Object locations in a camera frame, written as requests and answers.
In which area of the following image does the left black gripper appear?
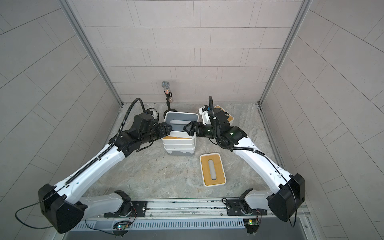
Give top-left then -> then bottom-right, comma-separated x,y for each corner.
139,121 -> 175,145

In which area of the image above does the wooden lid tissue box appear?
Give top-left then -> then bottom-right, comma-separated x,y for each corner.
200,153 -> 227,188
162,136 -> 195,145
214,105 -> 234,125

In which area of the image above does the grey lid tissue box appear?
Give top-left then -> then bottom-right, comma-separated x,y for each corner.
164,143 -> 196,151
164,112 -> 199,138

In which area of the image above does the white lid tissue box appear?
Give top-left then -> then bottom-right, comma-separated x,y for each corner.
165,148 -> 196,156

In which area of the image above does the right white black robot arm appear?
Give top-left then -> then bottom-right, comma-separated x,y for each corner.
184,97 -> 305,222

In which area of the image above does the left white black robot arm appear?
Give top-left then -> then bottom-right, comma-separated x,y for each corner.
38,112 -> 172,234

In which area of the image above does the black microphone stand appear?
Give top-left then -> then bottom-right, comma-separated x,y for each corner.
162,81 -> 177,118

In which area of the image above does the left circuit board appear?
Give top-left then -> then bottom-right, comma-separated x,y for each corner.
112,221 -> 132,238

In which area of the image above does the circuit board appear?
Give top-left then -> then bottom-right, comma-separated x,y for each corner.
243,219 -> 261,234
112,221 -> 132,238

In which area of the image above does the right circuit board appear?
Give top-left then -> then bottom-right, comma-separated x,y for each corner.
243,219 -> 261,234

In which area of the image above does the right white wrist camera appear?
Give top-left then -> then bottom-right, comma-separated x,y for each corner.
199,105 -> 211,125

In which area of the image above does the aluminium mounting rail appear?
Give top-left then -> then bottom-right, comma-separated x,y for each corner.
56,196 -> 311,221

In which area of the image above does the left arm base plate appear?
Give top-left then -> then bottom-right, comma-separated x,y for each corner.
104,201 -> 148,218

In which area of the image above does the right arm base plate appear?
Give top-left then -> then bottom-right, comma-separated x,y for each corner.
222,198 -> 268,216

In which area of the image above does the left black cable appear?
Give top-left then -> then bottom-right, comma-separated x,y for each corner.
14,200 -> 58,230

